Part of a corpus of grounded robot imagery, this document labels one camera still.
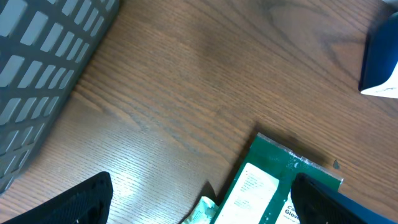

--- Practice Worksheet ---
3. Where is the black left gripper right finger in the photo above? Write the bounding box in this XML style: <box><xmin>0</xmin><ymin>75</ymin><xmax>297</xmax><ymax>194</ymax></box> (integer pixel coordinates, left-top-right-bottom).
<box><xmin>290</xmin><ymin>173</ymin><xmax>393</xmax><ymax>224</ymax></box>

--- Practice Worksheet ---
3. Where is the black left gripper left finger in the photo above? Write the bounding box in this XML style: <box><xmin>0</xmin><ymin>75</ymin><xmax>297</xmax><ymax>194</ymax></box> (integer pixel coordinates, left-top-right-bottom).
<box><xmin>4</xmin><ymin>171</ymin><xmax>113</xmax><ymax>224</ymax></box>

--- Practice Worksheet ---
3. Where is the green 3M gloves package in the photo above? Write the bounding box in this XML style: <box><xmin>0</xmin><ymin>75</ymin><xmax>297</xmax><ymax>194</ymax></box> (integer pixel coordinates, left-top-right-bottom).
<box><xmin>211</xmin><ymin>133</ymin><xmax>343</xmax><ymax>224</ymax></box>

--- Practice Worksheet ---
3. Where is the pale green wet wipes pack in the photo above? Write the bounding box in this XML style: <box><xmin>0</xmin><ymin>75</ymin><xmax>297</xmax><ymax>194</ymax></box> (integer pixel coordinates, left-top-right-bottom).
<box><xmin>182</xmin><ymin>196</ymin><xmax>219</xmax><ymax>224</ymax></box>

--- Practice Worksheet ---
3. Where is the white barcode scanner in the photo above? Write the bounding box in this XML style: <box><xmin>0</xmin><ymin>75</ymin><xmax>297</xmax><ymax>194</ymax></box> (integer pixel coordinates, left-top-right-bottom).
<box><xmin>359</xmin><ymin>13</ymin><xmax>397</xmax><ymax>99</ymax></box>

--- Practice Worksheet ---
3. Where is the grey plastic mesh basket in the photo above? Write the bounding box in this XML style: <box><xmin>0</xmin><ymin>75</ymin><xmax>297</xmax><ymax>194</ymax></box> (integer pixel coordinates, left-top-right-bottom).
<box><xmin>1</xmin><ymin>0</ymin><xmax>119</xmax><ymax>192</ymax></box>

